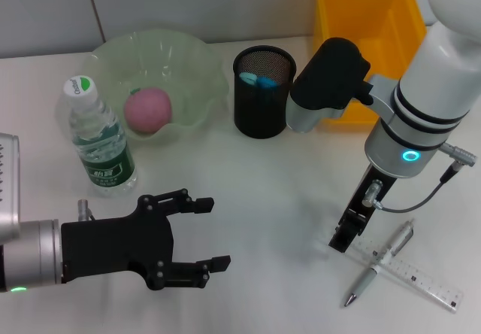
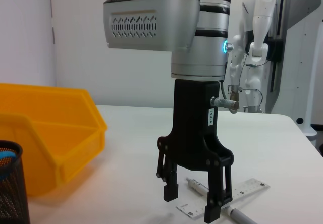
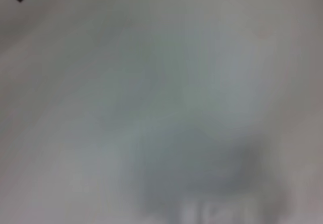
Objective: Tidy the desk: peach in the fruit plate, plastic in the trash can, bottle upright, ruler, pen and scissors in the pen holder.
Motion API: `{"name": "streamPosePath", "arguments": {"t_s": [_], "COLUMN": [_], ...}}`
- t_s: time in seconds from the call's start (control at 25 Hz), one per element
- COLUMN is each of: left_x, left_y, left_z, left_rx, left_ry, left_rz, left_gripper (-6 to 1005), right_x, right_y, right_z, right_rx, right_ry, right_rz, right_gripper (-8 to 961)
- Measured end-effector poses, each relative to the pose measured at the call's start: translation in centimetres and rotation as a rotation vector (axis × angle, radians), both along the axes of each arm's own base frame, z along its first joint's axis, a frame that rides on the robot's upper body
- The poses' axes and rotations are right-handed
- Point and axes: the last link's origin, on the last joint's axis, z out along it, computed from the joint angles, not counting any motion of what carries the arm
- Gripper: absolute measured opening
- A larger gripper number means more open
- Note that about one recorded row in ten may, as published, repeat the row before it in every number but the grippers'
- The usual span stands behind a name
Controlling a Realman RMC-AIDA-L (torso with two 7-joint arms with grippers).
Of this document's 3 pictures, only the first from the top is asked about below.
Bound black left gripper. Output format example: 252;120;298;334
59;187;232;293

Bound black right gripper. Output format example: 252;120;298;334
328;162;397;254

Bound white silver ballpoint pen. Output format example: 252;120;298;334
343;219;416;308

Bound transparent plastic ruler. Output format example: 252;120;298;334
330;235;465;314

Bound clear plastic water bottle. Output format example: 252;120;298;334
62;74;138;199

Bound pink peach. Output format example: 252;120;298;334
123;87;174;135

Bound blue scissors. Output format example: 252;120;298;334
239;71;280;91

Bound black mesh pen holder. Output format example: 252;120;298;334
231;45;298;141

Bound green glass fruit bowl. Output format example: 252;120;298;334
56;28;232;149

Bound yellow plastic bin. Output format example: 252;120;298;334
313;0;428;126

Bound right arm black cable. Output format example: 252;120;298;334
362;141;469;213

